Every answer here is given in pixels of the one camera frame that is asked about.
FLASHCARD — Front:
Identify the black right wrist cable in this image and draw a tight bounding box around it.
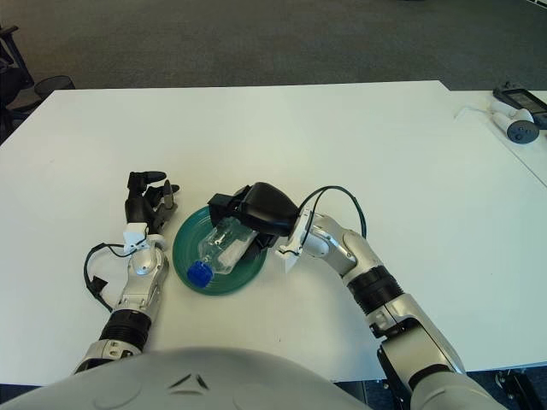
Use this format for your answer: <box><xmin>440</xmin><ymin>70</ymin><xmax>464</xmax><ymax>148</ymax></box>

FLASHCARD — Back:
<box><xmin>301</xmin><ymin>184</ymin><xmax>368</xmax><ymax>238</ymax></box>

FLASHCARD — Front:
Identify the black wire mesh wastebasket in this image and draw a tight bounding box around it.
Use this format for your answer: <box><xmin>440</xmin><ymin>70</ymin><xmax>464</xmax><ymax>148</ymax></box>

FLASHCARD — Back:
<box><xmin>33</xmin><ymin>75</ymin><xmax>77</xmax><ymax>97</ymax></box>

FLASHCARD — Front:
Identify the green round plate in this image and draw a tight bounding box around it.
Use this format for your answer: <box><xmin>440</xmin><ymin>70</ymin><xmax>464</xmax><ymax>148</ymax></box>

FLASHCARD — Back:
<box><xmin>172</xmin><ymin>204</ymin><xmax>271</xmax><ymax>296</ymax></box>

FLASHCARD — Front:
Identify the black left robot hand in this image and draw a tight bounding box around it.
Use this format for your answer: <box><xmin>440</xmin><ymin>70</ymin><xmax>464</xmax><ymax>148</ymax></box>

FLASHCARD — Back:
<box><xmin>123</xmin><ymin>169</ymin><xmax>180</xmax><ymax>234</ymax></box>

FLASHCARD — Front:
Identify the clear bottle with blue cap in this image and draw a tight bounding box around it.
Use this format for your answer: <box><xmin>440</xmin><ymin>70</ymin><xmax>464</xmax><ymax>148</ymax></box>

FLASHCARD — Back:
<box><xmin>186</xmin><ymin>217</ymin><xmax>257</xmax><ymax>288</ymax></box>

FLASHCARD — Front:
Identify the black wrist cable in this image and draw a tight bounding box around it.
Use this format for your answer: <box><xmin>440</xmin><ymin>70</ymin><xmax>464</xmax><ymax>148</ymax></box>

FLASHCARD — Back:
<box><xmin>83</xmin><ymin>242</ymin><xmax>129</xmax><ymax>313</ymax></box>
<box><xmin>301</xmin><ymin>184</ymin><xmax>368</xmax><ymax>238</ymax></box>

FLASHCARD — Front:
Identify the dark handheld screen device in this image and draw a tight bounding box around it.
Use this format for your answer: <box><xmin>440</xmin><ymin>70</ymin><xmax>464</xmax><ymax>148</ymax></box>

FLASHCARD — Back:
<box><xmin>492</xmin><ymin>80</ymin><xmax>547</xmax><ymax>125</ymax></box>

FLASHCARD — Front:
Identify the silver robot torso cover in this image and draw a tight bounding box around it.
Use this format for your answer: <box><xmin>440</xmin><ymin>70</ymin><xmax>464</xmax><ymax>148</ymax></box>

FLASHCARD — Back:
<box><xmin>0</xmin><ymin>346</ymin><xmax>373</xmax><ymax>410</ymax></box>

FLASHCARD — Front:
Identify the black office chair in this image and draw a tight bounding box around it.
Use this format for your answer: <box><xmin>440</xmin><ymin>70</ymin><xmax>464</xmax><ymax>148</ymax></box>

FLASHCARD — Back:
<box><xmin>0</xmin><ymin>25</ymin><xmax>35</xmax><ymax>142</ymax></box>

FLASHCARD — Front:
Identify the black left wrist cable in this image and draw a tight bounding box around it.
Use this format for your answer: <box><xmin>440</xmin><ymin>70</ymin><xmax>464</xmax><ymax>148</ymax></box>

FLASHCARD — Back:
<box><xmin>83</xmin><ymin>242</ymin><xmax>129</xmax><ymax>313</ymax></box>

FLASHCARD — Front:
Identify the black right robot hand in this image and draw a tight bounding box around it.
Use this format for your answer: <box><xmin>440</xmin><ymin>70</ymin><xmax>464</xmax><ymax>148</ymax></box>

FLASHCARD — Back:
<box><xmin>208</xmin><ymin>181</ymin><xmax>300</xmax><ymax>261</ymax></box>

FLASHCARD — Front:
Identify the white grey handheld controller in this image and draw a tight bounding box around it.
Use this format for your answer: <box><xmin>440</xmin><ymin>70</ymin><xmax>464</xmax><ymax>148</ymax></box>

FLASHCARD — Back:
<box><xmin>490</xmin><ymin>100</ymin><xmax>540</xmax><ymax>144</ymax></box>

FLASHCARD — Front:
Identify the thin white cable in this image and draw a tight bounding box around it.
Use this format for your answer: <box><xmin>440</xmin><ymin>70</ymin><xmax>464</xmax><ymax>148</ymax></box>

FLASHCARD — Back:
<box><xmin>453</xmin><ymin>105</ymin><xmax>492</xmax><ymax>120</ymax></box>

